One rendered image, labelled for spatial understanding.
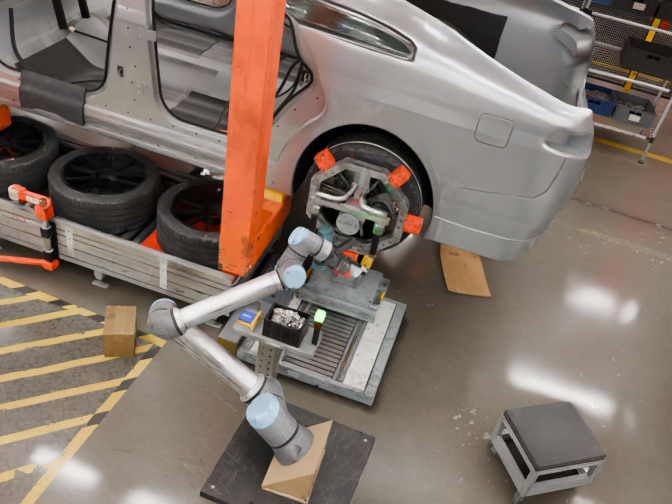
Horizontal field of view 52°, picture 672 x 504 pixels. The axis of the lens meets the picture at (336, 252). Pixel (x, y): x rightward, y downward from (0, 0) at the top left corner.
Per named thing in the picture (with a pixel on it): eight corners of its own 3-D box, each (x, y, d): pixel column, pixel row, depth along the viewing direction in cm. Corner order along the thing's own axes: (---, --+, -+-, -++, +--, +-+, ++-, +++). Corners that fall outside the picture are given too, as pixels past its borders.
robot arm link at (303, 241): (284, 240, 293) (297, 221, 291) (308, 254, 298) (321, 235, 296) (289, 248, 284) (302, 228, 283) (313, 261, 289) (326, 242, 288)
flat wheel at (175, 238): (269, 215, 455) (273, 185, 441) (259, 279, 403) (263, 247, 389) (168, 201, 450) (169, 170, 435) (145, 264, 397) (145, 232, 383)
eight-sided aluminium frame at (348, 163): (395, 258, 389) (417, 177, 356) (392, 265, 384) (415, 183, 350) (305, 229, 397) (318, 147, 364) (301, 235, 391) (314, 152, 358)
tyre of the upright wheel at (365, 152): (382, 250, 420) (451, 180, 380) (372, 273, 402) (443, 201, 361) (296, 184, 412) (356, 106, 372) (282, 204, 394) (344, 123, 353)
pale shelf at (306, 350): (322, 337, 353) (323, 333, 351) (311, 360, 339) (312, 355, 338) (244, 311, 359) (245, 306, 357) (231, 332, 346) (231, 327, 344)
